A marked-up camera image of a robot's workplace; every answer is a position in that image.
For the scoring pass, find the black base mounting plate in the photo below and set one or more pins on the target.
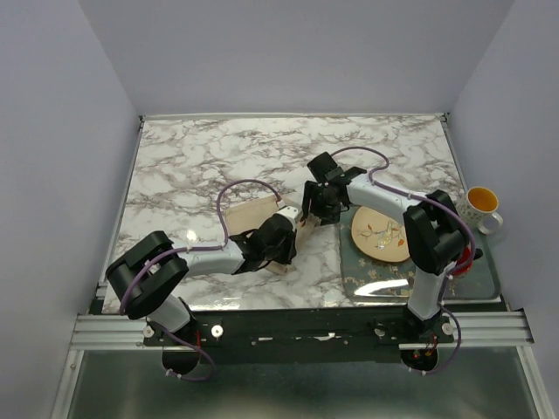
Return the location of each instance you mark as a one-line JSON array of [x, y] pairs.
[[380, 334]]

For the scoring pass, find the beige floral plate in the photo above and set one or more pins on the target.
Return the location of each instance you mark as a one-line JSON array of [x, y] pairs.
[[379, 236]]

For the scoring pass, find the aluminium frame rail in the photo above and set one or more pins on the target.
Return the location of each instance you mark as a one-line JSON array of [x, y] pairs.
[[103, 333]]

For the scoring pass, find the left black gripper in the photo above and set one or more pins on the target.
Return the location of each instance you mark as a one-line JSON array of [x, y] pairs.
[[291, 251]]

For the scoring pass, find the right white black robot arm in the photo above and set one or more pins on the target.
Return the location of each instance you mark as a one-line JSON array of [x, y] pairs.
[[436, 235]]

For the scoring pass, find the beige cloth napkin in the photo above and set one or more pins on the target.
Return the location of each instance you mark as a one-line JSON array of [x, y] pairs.
[[251, 215]]

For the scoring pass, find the teal floral serving tray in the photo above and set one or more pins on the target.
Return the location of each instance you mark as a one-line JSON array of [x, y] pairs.
[[366, 279]]

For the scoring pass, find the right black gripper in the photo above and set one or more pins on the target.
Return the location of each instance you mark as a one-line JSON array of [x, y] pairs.
[[329, 216]]

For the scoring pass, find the white floral mug yellow inside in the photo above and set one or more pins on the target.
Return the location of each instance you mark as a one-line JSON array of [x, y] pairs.
[[478, 208]]

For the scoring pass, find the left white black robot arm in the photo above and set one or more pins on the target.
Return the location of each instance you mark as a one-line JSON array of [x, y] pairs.
[[144, 277]]

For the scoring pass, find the red black cup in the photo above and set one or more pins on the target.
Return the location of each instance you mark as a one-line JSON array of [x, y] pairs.
[[465, 262]]

